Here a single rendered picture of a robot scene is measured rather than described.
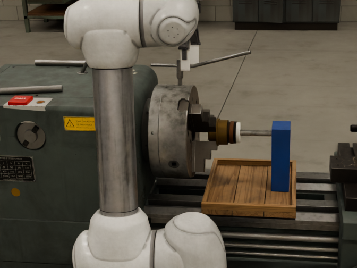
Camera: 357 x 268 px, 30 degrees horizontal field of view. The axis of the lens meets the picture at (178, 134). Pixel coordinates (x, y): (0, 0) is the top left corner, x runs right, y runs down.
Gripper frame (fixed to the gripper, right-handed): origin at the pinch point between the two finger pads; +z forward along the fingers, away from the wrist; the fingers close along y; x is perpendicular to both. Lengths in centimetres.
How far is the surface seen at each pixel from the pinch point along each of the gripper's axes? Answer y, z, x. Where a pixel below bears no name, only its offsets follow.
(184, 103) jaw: -9.8, 11.3, -0.1
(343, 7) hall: 661, 8, -51
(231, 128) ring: -2.0, 20.4, -14.3
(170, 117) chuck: -13.8, 14.9, 3.3
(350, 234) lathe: -23, 46, -53
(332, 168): -9, 31, -47
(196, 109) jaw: -9.2, 13.0, -4.1
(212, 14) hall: 660, 16, 115
